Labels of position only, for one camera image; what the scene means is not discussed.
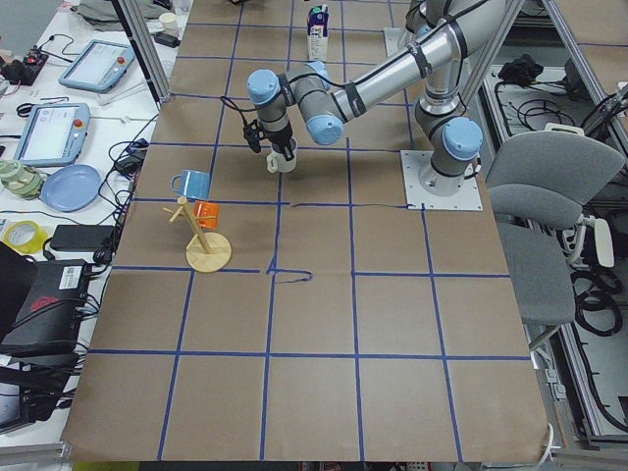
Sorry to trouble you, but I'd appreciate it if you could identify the black power adapter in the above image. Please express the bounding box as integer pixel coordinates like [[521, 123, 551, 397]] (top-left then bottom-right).
[[49, 225, 114, 251]]

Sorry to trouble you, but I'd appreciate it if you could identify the grey office chair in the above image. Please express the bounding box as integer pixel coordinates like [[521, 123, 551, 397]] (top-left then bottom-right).
[[486, 125, 626, 349]]

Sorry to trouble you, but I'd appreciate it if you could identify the black electronics box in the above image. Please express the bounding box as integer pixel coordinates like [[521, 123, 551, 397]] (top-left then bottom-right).
[[1, 259, 89, 357]]

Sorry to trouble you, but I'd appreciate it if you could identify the upper blue teach pendant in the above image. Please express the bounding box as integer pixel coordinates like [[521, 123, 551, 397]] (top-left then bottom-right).
[[58, 39, 135, 93]]

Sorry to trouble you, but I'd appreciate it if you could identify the yellow tape roll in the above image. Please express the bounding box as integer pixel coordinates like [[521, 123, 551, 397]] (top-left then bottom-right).
[[2, 221, 48, 255]]

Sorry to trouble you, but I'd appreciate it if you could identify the blue teach pendant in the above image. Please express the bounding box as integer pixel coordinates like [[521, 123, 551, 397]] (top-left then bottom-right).
[[58, 39, 135, 93], [14, 103, 90, 168]]

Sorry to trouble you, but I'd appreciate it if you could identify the paper cup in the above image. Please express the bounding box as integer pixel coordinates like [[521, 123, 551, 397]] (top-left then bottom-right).
[[159, 12, 179, 36]]

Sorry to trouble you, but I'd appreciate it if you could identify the orange mug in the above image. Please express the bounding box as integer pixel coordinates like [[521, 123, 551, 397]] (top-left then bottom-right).
[[193, 200, 220, 230]]

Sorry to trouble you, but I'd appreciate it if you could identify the blue mug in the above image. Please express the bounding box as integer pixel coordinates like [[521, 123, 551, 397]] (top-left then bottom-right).
[[171, 170, 211, 200]]

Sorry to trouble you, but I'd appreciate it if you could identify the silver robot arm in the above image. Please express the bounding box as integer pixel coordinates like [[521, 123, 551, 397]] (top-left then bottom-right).
[[243, 0, 506, 196]]

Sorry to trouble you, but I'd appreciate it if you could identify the blue white milk carton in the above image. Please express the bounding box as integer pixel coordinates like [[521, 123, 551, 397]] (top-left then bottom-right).
[[306, 4, 329, 62]]

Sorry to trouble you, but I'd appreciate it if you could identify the aluminium frame post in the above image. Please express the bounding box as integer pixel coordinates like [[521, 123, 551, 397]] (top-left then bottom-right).
[[112, 0, 171, 104]]

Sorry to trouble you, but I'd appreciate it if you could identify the white mug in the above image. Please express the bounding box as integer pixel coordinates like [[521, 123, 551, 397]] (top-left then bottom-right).
[[267, 137, 298, 174]]

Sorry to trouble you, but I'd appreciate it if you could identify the black braided cable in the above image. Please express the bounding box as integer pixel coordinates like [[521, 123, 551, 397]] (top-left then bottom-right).
[[220, 95, 261, 154]]

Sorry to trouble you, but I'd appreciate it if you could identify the blue plate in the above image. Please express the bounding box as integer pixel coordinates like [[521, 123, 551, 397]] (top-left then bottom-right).
[[40, 164, 102, 212]]

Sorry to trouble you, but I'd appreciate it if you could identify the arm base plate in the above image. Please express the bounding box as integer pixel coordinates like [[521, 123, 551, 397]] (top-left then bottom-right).
[[400, 150, 483, 211]]

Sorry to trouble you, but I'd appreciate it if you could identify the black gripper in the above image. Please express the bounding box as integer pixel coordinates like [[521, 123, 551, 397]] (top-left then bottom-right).
[[267, 126, 293, 162]]

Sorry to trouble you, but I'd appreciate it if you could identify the lower blue teach pendant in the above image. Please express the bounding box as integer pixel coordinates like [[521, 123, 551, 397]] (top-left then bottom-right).
[[14, 103, 90, 168]]

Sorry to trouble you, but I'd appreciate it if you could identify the wooden mug tree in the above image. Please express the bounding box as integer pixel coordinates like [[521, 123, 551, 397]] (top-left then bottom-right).
[[164, 196, 232, 273]]

